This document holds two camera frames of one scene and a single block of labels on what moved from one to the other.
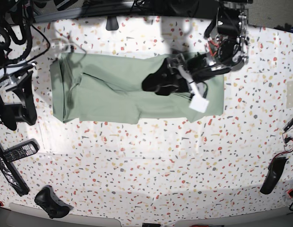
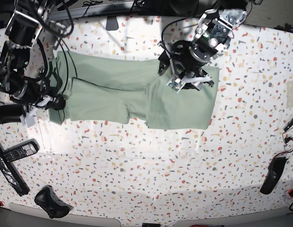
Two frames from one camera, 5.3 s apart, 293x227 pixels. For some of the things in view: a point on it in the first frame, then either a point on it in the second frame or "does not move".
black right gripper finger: (6, 113) -> (35, 92)
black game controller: (55, 206) does not move
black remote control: (22, 149) does not move
